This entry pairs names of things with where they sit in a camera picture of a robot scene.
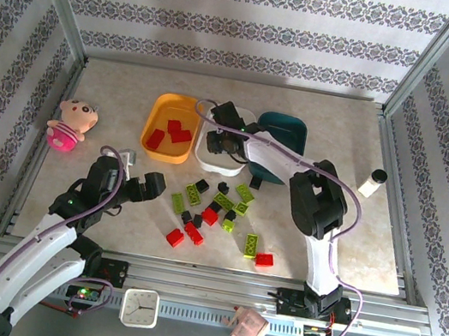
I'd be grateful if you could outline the long lime green lego brick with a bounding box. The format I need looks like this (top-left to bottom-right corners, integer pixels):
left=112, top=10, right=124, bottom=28
left=240, top=232, right=262, bottom=261
left=212, top=191, right=237, bottom=213
left=232, top=183, right=258, bottom=207
left=168, top=191, right=189, bottom=216
left=182, top=181, right=205, bottom=208

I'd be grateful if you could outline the orange plastic container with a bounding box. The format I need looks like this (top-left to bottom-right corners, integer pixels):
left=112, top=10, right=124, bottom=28
left=137, top=88, right=207, bottom=168

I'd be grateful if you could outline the white plastic container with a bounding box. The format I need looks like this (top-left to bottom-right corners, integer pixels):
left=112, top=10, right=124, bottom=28
left=191, top=100, right=260, bottom=181

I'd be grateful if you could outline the teal plastic container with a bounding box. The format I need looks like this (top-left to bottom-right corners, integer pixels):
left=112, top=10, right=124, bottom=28
left=246, top=108, right=312, bottom=189

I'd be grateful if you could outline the pink plush toy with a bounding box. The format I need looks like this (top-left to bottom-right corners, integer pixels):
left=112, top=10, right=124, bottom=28
left=43, top=93, right=102, bottom=159

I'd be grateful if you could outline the small LED circuit board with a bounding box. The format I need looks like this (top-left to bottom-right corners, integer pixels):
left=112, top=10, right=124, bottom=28
left=66, top=284, right=102, bottom=303

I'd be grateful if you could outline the white square clock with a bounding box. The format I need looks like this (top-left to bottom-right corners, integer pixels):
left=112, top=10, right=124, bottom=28
left=117, top=285, right=164, bottom=332

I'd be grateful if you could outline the white bottle black cap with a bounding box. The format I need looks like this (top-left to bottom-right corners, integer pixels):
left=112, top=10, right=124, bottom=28
left=356, top=165, right=389, bottom=201

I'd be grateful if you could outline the pink toy box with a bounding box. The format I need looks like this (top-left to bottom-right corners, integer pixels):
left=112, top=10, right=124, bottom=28
left=220, top=303, right=272, bottom=336

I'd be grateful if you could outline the purple cable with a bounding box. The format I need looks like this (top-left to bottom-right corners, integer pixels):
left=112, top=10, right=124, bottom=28
left=0, top=127, right=140, bottom=336
left=156, top=97, right=393, bottom=336

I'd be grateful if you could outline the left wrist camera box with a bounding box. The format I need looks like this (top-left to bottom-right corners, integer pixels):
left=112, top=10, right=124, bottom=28
left=112, top=147, right=141, bottom=183

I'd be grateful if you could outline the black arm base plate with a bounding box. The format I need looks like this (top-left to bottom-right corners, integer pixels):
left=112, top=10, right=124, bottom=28
left=274, top=285, right=356, bottom=328
left=86, top=255, right=131, bottom=291

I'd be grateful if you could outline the aluminium mounting rail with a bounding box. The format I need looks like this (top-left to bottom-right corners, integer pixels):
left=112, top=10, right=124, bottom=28
left=0, top=229, right=440, bottom=336

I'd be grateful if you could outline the grey slotted cable duct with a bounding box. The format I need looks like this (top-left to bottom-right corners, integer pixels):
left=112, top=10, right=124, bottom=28
left=52, top=279, right=309, bottom=336

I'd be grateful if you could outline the red black wire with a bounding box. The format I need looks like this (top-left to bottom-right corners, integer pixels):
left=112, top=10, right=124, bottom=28
left=34, top=298, right=80, bottom=321

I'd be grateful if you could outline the red yellow wire bundle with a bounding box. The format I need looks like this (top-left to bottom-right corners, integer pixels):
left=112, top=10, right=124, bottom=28
left=301, top=316, right=337, bottom=336

